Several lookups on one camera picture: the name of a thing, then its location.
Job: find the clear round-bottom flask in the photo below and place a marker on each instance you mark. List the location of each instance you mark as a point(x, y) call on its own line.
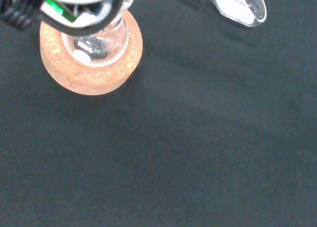
point(99, 48)

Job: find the clear glass weighing funnel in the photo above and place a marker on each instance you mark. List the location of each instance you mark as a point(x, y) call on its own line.
point(235, 9)

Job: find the black bench cloth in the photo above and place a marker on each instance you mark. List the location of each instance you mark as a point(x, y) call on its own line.
point(173, 137)

